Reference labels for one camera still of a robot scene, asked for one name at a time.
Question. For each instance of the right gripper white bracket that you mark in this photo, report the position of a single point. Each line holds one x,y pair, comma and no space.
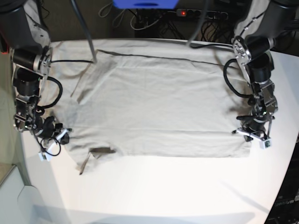
52,139

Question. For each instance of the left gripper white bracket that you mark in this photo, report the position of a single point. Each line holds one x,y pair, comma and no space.
254,127

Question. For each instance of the beige t-shirt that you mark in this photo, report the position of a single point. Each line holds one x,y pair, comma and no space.
146,98

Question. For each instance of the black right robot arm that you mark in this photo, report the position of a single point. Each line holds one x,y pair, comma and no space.
24,35

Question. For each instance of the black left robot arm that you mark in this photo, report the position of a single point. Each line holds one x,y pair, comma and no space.
254,37

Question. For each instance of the red black tool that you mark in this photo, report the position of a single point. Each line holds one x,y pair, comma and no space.
4,49

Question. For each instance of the black power strip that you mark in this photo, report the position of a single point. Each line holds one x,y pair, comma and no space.
196,14

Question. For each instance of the blue plastic box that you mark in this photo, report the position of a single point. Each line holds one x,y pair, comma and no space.
145,4

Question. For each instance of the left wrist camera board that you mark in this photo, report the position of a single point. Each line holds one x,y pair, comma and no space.
264,144

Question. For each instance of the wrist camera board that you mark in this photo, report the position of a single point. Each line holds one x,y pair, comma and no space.
264,144
44,156

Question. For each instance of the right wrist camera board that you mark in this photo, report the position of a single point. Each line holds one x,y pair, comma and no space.
44,156

